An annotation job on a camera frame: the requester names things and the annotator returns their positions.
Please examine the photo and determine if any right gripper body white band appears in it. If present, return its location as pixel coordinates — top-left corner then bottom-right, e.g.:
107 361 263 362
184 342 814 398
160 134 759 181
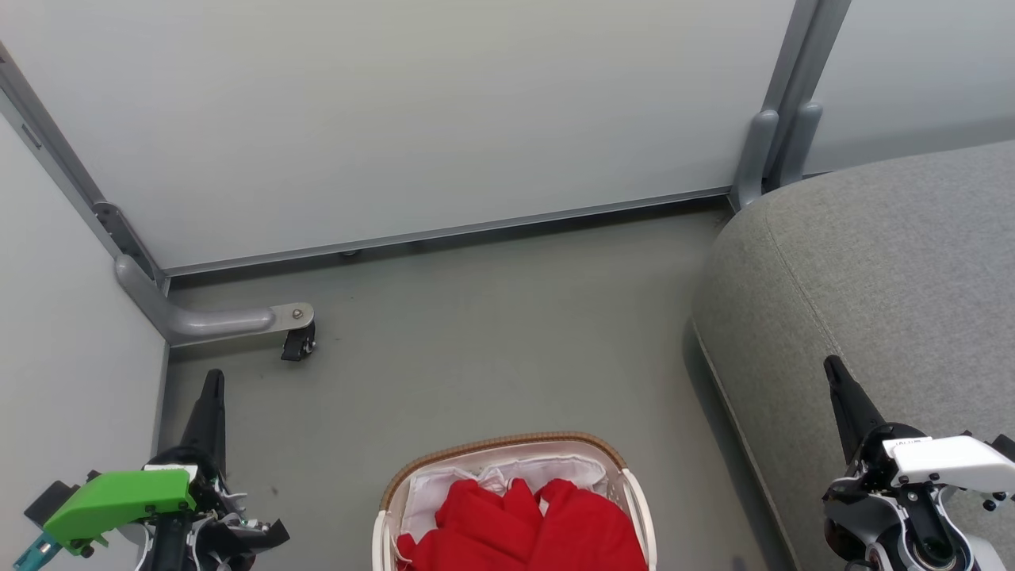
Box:
822 424 1015 556

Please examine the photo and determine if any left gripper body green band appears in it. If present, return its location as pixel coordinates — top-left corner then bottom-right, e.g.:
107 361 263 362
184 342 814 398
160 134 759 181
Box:
44 448 291 571

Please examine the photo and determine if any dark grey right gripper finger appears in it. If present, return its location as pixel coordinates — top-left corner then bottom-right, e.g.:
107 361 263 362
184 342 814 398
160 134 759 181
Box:
823 354 887 465

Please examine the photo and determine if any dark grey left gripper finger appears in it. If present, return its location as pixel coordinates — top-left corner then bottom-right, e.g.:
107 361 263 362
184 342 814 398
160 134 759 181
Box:
179 369 228 477

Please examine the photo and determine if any grey fabric sofa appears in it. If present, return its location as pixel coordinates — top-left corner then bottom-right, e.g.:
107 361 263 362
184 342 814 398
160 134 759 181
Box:
691 141 1015 571

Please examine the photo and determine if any grey partition leg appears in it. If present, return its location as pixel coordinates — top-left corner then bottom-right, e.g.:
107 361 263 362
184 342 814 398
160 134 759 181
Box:
114 254 316 348

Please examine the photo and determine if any black caster wheel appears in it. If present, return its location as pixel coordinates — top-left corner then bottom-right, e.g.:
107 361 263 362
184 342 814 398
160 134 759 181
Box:
280 322 317 363

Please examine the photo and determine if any white basket liner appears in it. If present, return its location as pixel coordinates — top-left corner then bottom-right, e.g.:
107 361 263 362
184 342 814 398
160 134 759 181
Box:
399 455 611 544

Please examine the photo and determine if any white laundry basket woven rim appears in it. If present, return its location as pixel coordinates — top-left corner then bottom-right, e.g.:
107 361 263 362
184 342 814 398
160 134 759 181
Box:
371 431 658 571

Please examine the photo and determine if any teal left camera connector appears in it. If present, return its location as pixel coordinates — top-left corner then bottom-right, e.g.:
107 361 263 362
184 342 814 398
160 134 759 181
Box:
12 531 63 571

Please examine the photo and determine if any grey partition foot bracket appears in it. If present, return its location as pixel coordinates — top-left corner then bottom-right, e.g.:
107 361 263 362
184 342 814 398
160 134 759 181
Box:
730 109 780 212
772 101 824 190

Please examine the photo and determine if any grey partition bottom rail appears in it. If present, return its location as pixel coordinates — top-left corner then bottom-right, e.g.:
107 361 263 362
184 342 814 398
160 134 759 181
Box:
163 186 735 279

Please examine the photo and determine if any grey partition corner post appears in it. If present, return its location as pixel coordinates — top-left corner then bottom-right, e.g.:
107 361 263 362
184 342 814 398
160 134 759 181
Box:
0 41 169 296

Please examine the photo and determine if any grey partition double post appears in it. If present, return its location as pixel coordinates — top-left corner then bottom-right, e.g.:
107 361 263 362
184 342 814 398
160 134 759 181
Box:
760 0 853 191

